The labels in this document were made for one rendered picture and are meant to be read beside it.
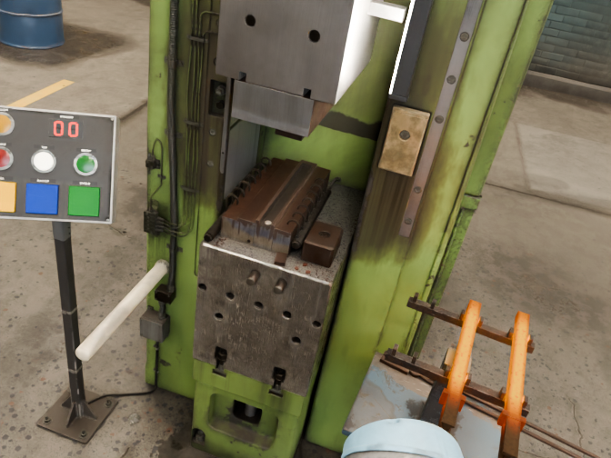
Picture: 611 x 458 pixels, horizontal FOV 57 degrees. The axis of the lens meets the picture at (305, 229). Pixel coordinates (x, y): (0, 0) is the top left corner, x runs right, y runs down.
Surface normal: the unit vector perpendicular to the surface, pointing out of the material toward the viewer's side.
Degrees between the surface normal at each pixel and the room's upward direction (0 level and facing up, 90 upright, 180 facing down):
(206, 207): 90
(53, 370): 0
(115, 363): 0
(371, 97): 90
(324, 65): 90
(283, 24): 90
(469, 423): 0
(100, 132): 60
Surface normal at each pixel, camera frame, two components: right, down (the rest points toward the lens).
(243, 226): -0.29, 0.49
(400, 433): -0.14, -0.85
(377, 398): 0.15, -0.83
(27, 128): 0.20, 0.07
